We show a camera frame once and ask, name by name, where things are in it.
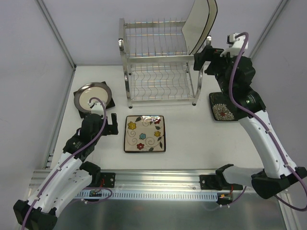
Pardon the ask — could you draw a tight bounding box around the round silver-rimmed plate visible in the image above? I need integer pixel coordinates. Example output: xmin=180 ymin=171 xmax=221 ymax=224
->
xmin=73 ymin=82 xmax=113 ymax=113

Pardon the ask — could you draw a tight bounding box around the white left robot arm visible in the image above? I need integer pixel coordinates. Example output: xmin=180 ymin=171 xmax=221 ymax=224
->
xmin=13 ymin=113 xmax=118 ymax=230

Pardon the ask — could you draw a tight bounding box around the white slotted cable duct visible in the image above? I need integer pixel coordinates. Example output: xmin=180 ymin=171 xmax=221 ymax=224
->
xmin=75 ymin=190 xmax=218 ymax=202

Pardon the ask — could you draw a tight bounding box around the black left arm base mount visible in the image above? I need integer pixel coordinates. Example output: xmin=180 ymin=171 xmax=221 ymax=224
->
xmin=88 ymin=172 xmax=116 ymax=188

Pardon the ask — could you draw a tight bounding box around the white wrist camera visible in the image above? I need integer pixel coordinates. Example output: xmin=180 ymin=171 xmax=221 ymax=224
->
xmin=220 ymin=32 xmax=249 ymax=57
xmin=88 ymin=101 xmax=104 ymax=115

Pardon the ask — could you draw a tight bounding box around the white square plate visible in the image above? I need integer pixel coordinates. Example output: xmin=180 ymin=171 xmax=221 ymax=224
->
xmin=204 ymin=0 xmax=218 ymax=38
xmin=181 ymin=0 xmax=210 ymax=55

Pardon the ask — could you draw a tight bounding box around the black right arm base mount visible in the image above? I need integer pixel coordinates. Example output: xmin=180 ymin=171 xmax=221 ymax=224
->
xmin=199 ymin=164 xmax=243 ymax=191

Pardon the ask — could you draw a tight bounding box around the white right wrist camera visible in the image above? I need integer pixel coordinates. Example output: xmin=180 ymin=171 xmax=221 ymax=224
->
xmin=220 ymin=32 xmax=249 ymax=57

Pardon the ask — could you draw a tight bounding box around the dark floral square plate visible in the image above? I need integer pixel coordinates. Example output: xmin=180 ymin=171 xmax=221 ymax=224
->
xmin=209 ymin=92 xmax=239 ymax=122

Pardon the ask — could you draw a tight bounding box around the upper colourful flower plate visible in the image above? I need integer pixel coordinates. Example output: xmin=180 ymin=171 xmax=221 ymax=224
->
xmin=124 ymin=115 xmax=166 ymax=153

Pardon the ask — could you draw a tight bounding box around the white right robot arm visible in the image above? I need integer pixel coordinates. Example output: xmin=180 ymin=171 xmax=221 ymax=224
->
xmin=193 ymin=46 xmax=307 ymax=199

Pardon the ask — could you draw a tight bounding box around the aluminium rail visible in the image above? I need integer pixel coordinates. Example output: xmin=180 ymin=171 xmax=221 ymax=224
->
xmin=28 ymin=169 xmax=287 ymax=194

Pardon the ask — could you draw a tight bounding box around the stainless steel dish rack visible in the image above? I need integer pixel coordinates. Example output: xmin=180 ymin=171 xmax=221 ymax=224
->
xmin=118 ymin=18 xmax=203 ymax=109

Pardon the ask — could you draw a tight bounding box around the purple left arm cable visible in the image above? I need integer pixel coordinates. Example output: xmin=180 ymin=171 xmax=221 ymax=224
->
xmin=21 ymin=97 xmax=113 ymax=230

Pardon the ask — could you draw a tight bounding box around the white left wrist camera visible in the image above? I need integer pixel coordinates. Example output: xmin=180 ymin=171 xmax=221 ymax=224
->
xmin=88 ymin=101 xmax=104 ymax=115

